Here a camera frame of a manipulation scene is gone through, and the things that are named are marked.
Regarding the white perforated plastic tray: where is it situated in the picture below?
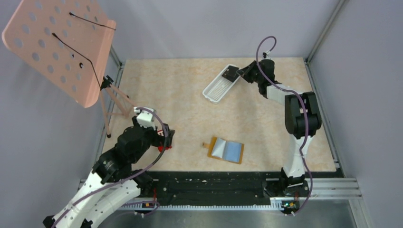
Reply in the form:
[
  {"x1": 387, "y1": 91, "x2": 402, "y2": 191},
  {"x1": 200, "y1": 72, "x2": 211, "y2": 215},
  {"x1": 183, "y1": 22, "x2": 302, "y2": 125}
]
[{"x1": 202, "y1": 64, "x2": 239, "y2": 104}]

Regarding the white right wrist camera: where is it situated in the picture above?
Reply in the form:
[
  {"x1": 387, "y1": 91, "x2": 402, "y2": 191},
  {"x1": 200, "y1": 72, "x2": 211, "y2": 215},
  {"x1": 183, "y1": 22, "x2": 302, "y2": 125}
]
[{"x1": 262, "y1": 51, "x2": 272, "y2": 60}]

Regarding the black card stack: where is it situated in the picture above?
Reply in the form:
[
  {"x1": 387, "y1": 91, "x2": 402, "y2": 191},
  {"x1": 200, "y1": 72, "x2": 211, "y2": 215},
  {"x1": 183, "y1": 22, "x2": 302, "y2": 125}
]
[{"x1": 221, "y1": 66, "x2": 239, "y2": 82}]

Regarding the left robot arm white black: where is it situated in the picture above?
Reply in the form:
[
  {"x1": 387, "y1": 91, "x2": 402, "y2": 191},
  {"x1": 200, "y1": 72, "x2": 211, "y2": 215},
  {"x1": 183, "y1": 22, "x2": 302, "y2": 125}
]
[{"x1": 43, "y1": 121, "x2": 175, "y2": 228}]

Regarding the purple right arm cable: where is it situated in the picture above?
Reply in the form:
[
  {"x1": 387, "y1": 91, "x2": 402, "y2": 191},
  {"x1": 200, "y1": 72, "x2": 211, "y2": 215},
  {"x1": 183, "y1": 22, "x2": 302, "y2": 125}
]
[{"x1": 255, "y1": 36, "x2": 313, "y2": 216}]

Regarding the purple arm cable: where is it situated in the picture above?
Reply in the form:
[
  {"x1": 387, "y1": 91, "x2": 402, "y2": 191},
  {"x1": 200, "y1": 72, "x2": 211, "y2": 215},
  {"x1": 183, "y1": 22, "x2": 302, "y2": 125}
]
[
  {"x1": 255, "y1": 36, "x2": 313, "y2": 216},
  {"x1": 50, "y1": 107, "x2": 167, "y2": 228}
]

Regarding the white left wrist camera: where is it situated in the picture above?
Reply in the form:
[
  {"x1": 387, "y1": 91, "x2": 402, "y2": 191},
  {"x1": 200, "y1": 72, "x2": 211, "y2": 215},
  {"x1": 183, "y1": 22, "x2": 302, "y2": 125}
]
[{"x1": 134, "y1": 106, "x2": 156, "y2": 130}]

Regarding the pink perforated music stand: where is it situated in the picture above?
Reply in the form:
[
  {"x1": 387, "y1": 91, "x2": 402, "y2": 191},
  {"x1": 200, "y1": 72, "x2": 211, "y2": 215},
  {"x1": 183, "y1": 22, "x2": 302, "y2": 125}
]
[{"x1": 0, "y1": 0, "x2": 129, "y2": 138}]

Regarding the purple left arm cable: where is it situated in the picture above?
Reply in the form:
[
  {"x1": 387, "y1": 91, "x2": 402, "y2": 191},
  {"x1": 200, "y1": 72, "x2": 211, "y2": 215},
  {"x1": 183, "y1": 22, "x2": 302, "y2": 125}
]
[{"x1": 50, "y1": 107, "x2": 167, "y2": 228}]

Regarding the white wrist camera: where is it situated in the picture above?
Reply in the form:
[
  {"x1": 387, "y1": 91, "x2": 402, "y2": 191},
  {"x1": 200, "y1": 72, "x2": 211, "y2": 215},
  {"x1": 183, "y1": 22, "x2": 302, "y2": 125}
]
[
  {"x1": 262, "y1": 51, "x2": 272, "y2": 60},
  {"x1": 134, "y1": 106, "x2": 156, "y2": 130}
]

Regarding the red white grid card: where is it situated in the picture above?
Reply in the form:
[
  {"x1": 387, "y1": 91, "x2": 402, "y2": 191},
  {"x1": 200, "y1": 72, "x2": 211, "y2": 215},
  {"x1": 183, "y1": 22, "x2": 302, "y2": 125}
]
[{"x1": 157, "y1": 144, "x2": 172, "y2": 152}]

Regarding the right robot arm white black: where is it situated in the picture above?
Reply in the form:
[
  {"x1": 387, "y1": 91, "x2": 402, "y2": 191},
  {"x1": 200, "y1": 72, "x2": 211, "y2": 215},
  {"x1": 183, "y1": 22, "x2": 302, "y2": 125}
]
[{"x1": 236, "y1": 59, "x2": 322, "y2": 192}]

